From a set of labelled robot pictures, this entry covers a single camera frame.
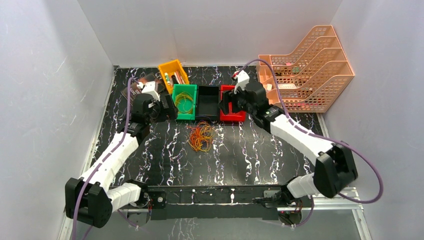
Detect purple cable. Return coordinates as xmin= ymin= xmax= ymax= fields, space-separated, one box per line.
xmin=238 ymin=58 xmax=384 ymax=229
xmin=71 ymin=77 xmax=143 ymax=240

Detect black plastic bin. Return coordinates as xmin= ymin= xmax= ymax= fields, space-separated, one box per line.
xmin=195 ymin=85 xmax=221 ymax=122

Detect yellow cables in green bin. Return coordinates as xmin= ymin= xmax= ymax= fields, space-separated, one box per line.
xmin=174 ymin=92 xmax=194 ymax=116

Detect orange yellow cables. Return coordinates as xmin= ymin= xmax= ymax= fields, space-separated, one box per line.
xmin=186 ymin=121 xmax=218 ymax=154

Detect markers in yellow bin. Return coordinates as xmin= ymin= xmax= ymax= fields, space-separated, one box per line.
xmin=164 ymin=71 xmax=185 ymax=86

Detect green plastic bin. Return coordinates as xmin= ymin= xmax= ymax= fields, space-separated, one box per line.
xmin=172 ymin=84 xmax=198 ymax=121

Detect red plastic bin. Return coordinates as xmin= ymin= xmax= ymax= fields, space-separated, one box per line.
xmin=219 ymin=84 xmax=246 ymax=122

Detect dark paperback book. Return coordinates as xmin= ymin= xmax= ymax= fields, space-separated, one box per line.
xmin=130 ymin=72 xmax=166 ymax=100

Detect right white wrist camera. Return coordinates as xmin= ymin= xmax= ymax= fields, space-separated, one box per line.
xmin=232 ymin=70 xmax=250 ymax=94

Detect yellow plastic bin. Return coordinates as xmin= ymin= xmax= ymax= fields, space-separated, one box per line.
xmin=157 ymin=59 xmax=189 ymax=95

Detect peach plastic file rack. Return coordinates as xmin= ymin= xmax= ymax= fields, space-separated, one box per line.
xmin=256 ymin=25 xmax=355 ymax=113

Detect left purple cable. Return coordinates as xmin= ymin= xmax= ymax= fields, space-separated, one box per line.
xmin=71 ymin=77 xmax=143 ymax=240

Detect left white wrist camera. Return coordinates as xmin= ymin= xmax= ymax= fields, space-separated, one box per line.
xmin=136 ymin=81 xmax=160 ymax=101

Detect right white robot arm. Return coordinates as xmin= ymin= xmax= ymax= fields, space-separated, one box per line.
xmin=219 ymin=82 xmax=358 ymax=207

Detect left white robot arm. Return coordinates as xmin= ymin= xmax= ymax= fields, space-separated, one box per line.
xmin=65 ymin=93 xmax=178 ymax=228

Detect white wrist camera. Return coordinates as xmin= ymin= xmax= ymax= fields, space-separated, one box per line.
xmin=136 ymin=81 xmax=160 ymax=101
xmin=232 ymin=70 xmax=250 ymax=94

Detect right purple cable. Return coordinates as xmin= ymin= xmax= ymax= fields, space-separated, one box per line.
xmin=238 ymin=58 xmax=384 ymax=229

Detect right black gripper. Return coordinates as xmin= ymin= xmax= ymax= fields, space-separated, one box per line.
xmin=217 ymin=84 xmax=256 ymax=116

